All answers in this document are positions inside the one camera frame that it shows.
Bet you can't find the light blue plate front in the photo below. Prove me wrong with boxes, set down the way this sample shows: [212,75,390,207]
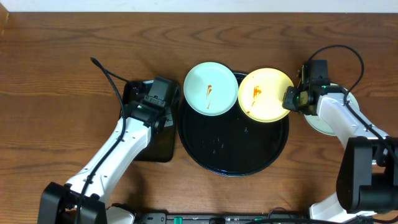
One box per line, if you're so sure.
[304,93,359,136]

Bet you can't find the light blue plate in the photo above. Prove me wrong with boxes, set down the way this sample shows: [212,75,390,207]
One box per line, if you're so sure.
[304,93,359,136]
[183,62,238,116]

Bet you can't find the yellow plate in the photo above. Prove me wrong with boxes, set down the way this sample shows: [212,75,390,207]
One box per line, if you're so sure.
[238,68,294,123]

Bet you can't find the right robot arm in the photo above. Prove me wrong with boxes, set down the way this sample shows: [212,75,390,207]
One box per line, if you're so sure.
[282,85,397,223]

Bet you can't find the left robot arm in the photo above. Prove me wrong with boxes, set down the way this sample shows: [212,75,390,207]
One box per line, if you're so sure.
[37,96,179,223]

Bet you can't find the black rectangular tray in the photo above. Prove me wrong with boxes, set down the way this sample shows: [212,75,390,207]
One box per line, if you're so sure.
[123,80,181,162]

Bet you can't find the black round tray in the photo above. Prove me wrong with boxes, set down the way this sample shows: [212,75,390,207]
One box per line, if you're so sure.
[177,71,290,177]

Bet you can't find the light blue plate back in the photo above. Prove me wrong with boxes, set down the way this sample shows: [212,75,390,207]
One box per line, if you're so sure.
[183,62,238,116]

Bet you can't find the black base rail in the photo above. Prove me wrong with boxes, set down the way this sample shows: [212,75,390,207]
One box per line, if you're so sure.
[134,212,306,224]

